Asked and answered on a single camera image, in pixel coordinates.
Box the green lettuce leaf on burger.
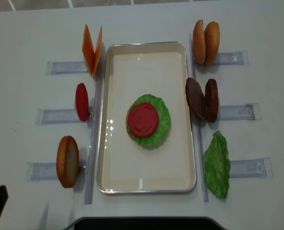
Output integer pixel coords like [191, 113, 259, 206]
[129, 94, 170, 149]

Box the standing bun slice far right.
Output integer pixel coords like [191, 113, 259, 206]
[204, 22, 220, 66]

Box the clear holder tomato row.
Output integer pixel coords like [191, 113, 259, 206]
[35, 109, 83, 125]

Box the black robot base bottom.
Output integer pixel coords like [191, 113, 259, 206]
[73, 217, 223, 230]

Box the clear acrylic rail left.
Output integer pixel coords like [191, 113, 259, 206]
[84, 43, 105, 205]

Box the clear acrylic rail right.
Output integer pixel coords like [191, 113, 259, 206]
[189, 32, 209, 203]

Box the orange cheese slice left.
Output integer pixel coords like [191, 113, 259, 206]
[82, 25, 95, 78]

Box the clear holder bun row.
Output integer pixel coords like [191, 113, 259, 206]
[194, 50, 250, 67]
[25, 161, 87, 182]

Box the clear holder patty row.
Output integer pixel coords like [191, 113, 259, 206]
[217, 103, 261, 121]

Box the standing bun slice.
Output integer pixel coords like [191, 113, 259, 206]
[204, 22, 220, 66]
[56, 136, 79, 188]
[193, 20, 206, 64]

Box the clear acrylic rail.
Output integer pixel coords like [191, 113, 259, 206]
[84, 43, 105, 205]
[189, 32, 209, 203]

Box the standing bun slice far left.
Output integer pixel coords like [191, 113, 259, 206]
[193, 20, 206, 64]

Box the clear holder bun row left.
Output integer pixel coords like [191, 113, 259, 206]
[25, 161, 87, 182]

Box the orange cheese slice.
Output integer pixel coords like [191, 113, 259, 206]
[92, 27, 102, 79]
[82, 25, 95, 78]

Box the standing bun slice near left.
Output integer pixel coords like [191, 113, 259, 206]
[56, 136, 79, 188]

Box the standing red tomato slice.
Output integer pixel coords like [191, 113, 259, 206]
[75, 83, 89, 122]

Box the clear holder lettuce row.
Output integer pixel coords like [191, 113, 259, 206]
[230, 157, 273, 178]

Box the red tomato slice on burger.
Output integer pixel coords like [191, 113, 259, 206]
[128, 102, 159, 138]

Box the standing green lettuce leaf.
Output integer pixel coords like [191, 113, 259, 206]
[204, 131, 231, 199]

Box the clear holder cheese row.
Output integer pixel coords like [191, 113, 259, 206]
[45, 61, 89, 75]

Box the brown meat patty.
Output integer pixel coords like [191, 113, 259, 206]
[185, 78, 207, 120]
[205, 79, 219, 123]

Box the clear holder bun row right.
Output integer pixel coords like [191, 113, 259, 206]
[194, 50, 250, 67]

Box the white rectangular metal tray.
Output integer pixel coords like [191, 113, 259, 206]
[96, 42, 196, 194]

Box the orange cheese slice right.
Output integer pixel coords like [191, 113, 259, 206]
[92, 27, 102, 79]

